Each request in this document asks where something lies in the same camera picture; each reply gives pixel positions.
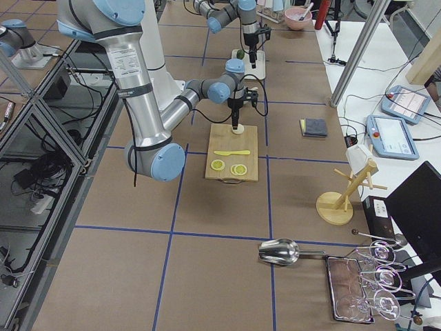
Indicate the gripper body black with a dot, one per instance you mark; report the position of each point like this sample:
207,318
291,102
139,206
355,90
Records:
234,104
249,40

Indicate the white steamed bun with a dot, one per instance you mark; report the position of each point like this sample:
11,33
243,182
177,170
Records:
239,129

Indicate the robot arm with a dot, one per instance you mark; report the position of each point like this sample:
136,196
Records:
118,27
245,10

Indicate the pink bowl with ice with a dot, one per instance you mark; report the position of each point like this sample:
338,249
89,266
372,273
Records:
296,19

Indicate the green avocado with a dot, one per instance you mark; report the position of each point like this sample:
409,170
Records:
240,54

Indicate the white plastic tray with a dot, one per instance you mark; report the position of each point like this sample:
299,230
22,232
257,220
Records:
259,71

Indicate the wooden cutting board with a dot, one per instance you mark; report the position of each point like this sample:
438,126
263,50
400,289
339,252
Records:
232,157

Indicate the yellow plastic knife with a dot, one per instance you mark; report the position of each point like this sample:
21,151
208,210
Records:
232,152

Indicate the metal tube with black tip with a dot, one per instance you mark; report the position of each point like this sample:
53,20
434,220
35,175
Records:
306,12

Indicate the grey folded cloth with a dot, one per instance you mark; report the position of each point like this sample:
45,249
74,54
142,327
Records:
313,127

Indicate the black tripod stick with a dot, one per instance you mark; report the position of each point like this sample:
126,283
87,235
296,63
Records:
334,33

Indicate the wooden mug tree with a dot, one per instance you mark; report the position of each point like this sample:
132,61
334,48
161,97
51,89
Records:
334,207

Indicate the metal scoop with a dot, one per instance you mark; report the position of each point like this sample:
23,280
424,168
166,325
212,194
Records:
284,252

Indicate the near teach pendant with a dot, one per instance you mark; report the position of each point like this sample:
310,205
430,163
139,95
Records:
391,137

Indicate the teach pendant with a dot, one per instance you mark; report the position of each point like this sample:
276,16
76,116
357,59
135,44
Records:
391,137
407,104

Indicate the far teach pendant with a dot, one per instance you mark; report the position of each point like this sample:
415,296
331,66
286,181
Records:
407,104

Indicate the black box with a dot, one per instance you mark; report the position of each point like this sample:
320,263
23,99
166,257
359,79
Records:
379,220

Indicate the black monitor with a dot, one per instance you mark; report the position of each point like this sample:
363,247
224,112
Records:
415,207

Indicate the wine glass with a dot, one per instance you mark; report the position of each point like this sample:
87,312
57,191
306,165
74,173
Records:
378,253
358,309
388,279

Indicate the dark rectangular tray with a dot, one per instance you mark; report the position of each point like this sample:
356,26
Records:
343,281

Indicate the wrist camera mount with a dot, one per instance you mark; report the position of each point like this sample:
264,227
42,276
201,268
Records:
251,97
264,32

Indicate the white wire cup rack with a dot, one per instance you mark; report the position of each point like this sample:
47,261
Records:
271,9

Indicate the white camera pillar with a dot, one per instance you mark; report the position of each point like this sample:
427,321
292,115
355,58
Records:
165,87

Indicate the aluminium frame post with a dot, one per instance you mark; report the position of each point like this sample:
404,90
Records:
362,42

